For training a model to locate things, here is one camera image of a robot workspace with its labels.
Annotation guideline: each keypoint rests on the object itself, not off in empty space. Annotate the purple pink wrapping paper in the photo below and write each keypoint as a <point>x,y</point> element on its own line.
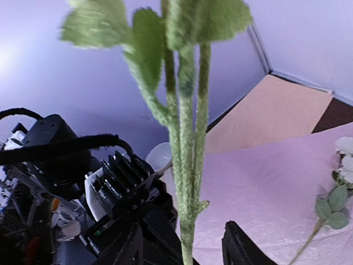
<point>269,191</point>

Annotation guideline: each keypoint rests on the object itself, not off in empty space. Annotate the beige wrapping paper stack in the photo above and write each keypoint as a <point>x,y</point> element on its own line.
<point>273,111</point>

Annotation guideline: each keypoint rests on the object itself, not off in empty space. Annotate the pink rose stem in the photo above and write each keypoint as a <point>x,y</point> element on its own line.
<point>168,55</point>

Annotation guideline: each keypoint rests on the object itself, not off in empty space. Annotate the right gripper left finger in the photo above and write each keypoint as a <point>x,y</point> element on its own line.
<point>126,249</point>

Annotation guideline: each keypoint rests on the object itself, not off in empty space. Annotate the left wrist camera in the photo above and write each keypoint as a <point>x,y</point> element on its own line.
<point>120,185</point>

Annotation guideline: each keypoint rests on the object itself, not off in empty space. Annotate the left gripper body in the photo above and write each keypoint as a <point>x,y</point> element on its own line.
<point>53,160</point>

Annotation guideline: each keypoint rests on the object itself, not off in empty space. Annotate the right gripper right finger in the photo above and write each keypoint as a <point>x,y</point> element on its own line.
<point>239,249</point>

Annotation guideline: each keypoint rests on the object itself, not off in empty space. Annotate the white rose stem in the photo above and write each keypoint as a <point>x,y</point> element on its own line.
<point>331,209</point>

